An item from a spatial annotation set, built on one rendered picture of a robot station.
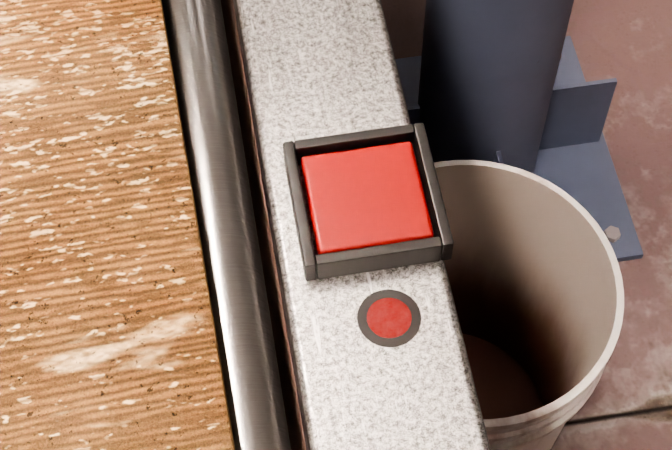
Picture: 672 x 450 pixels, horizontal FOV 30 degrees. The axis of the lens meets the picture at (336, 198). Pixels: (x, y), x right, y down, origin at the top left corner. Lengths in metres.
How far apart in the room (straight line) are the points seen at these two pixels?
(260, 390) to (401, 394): 0.07
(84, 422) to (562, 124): 1.24
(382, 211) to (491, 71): 0.84
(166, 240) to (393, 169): 0.12
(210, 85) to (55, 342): 0.18
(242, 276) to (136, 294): 0.06
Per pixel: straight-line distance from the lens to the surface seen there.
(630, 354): 1.67
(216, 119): 0.69
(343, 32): 0.73
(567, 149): 1.80
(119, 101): 0.68
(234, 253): 0.64
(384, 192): 0.65
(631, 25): 1.97
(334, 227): 0.64
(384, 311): 0.63
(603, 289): 1.32
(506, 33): 1.42
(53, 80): 0.70
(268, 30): 0.73
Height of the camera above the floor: 1.48
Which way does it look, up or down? 58 degrees down
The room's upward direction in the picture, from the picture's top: 1 degrees counter-clockwise
